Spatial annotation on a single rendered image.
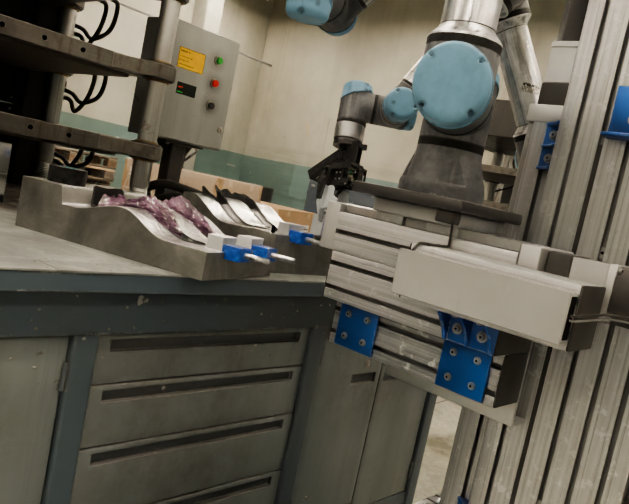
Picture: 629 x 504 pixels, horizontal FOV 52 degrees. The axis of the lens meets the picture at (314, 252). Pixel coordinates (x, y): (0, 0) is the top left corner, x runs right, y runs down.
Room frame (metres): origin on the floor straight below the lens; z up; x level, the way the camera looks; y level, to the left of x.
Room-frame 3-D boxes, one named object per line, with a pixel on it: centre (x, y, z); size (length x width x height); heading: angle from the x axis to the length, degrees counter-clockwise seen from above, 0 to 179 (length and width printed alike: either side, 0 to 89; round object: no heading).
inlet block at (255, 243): (1.35, 0.09, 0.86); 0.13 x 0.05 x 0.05; 65
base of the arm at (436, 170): (1.16, -0.20, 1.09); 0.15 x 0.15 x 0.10
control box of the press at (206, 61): (2.36, 0.57, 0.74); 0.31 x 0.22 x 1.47; 138
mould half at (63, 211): (1.41, 0.37, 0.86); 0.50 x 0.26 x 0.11; 65
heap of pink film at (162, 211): (1.41, 0.36, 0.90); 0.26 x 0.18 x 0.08; 65
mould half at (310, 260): (1.73, 0.19, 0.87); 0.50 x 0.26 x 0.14; 48
